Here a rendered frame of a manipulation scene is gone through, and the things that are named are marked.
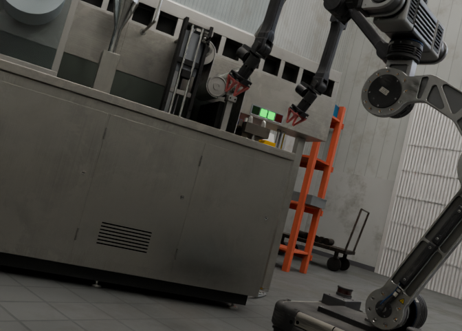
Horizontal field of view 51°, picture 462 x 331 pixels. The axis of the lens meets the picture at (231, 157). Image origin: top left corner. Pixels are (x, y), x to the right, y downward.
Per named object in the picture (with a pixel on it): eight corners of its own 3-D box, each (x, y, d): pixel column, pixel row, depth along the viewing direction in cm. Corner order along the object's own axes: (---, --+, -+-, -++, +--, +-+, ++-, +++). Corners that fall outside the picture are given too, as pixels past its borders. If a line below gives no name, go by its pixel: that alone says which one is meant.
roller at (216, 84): (205, 92, 274) (210, 72, 275) (190, 96, 298) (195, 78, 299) (224, 99, 279) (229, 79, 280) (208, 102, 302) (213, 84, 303)
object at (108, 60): (85, 95, 252) (115, -7, 257) (82, 98, 265) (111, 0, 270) (112, 104, 258) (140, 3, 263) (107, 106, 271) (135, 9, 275)
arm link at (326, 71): (340, 8, 250) (350, 18, 258) (331, 8, 254) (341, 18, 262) (316, 87, 249) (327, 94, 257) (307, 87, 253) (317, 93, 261)
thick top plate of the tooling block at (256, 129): (244, 131, 281) (247, 121, 281) (218, 133, 317) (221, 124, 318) (268, 139, 287) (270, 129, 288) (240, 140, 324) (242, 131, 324)
